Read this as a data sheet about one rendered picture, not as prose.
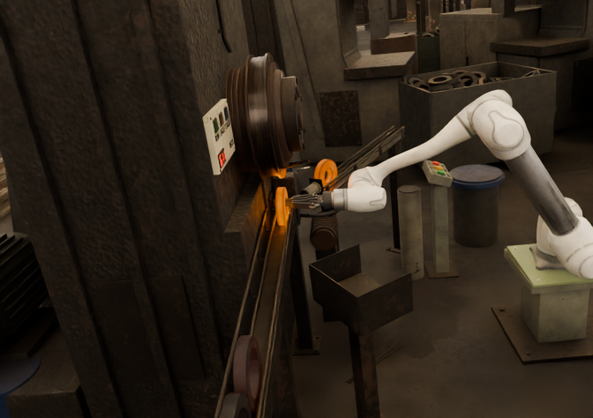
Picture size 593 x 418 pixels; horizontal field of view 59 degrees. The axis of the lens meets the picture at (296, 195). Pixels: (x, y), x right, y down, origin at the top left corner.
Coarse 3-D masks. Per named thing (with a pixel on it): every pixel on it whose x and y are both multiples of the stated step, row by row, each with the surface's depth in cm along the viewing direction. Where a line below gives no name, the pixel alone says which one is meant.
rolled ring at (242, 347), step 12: (240, 336) 132; (252, 336) 133; (240, 348) 126; (252, 348) 133; (240, 360) 124; (252, 360) 137; (240, 372) 122; (252, 372) 137; (240, 384) 122; (252, 384) 135; (252, 396) 131; (252, 408) 125
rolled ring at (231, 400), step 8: (232, 392) 117; (240, 392) 116; (224, 400) 113; (232, 400) 112; (240, 400) 115; (224, 408) 110; (232, 408) 110; (240, 408) 114; (248, 408) 121; (224, 416) 109; (232, 416) 109; (240, 416) 120; (248, 416) 120
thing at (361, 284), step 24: (312, 264) 170; (336, 264) 176; (360, 264) 181; (312, 288) 173; (336, 288) 158; (360, 288) 174; (384, 288) 153; (408, 288) 158; (336, 312) 162; (360, 312) 151; (384, 312) 156; (408, 312) 161; (360, 336) 153; (360, 360) 174; (360, 384) 180; (360, 408) 185
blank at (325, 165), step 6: (324, 162) 247; (330, 162) 251; (318, 168) 246; (324, 168) 248; (330, 168) 252; (336, 168) 256; (318, 174) 246; (324, 174) 248; (330, 174) 254; (336, 174) 256; (324, 180) 249; (330, 180) 254
